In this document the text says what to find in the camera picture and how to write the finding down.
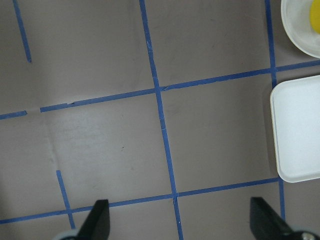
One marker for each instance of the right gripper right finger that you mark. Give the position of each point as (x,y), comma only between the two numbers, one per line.
(265,223)

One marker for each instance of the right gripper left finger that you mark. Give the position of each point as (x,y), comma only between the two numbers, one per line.
(97,225)

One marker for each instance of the yellow lemon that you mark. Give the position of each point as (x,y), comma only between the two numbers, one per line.
(314,15)

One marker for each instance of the cream rectangular tray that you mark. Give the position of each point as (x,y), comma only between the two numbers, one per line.
(295,114)

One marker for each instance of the cream round plate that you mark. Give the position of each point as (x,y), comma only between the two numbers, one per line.
(295,16)

